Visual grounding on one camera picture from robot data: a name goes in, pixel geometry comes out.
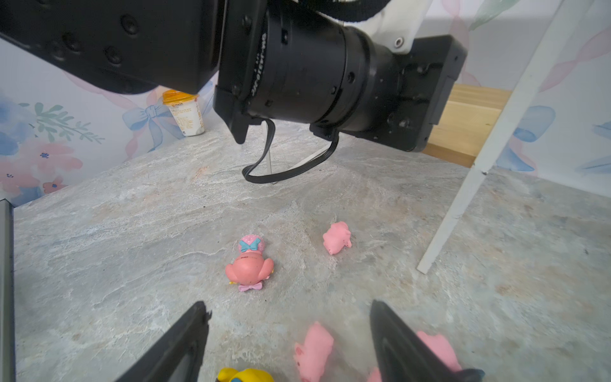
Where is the pink toy with blue bow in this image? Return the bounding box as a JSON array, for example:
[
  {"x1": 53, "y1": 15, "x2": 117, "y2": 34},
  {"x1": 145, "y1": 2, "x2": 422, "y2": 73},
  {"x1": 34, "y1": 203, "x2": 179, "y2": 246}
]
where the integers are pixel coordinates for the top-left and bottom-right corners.
[{"x1": 225, "y1": 235, "x2": 275, "y2": 292}]

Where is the yellow bear toy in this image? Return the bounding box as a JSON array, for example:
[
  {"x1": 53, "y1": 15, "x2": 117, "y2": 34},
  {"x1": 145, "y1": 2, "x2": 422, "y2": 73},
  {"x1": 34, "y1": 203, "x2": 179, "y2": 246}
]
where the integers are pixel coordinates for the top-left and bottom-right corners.
[{"x1": 216, "y1": 368, "x2": 274, "y2": 382}]

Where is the wooden two-tier shelf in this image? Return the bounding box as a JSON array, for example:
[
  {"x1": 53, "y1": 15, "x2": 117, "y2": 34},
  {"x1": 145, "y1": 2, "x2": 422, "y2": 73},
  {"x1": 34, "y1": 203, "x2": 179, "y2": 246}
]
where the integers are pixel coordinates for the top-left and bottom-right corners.
[{"x1": 417, "y1": 0, "x2": 593, "y2": 275}]

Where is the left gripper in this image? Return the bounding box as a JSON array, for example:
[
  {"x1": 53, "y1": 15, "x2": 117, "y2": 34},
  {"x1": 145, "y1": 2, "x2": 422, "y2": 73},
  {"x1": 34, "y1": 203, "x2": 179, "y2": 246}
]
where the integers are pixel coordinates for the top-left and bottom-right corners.
[{"x1": 310, "y1": 34, "x2": 467, "y2": 152}]

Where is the small pink pig toy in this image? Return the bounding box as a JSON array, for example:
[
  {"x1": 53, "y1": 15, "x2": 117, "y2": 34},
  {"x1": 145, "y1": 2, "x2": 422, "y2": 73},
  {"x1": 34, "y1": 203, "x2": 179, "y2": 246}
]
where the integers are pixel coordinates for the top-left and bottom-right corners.
[{"x1": 323, "y1": 221, "x2": 353, "y2": 256}]

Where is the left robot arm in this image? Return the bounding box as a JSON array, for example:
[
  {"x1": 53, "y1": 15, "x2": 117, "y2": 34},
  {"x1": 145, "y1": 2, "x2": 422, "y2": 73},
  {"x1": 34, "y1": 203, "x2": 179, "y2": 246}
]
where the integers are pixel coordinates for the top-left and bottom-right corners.
[{"x1": 1, "y1": 1, "x2": 467, "y2": 151}]

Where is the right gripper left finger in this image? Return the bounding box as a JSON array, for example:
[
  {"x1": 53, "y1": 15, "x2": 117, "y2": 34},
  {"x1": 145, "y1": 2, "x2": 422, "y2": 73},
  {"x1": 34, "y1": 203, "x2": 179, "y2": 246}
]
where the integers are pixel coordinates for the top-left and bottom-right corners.
[{"x1": 117, "y1": 301, "x2": 212, "y2": 382}]

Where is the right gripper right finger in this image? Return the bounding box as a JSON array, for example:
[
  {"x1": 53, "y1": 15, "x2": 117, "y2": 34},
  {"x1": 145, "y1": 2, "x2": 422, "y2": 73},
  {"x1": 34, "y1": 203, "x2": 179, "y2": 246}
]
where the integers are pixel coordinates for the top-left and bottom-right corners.
[{"x1": 369, "y1": 300, "x2": 485, "y2": 381}]

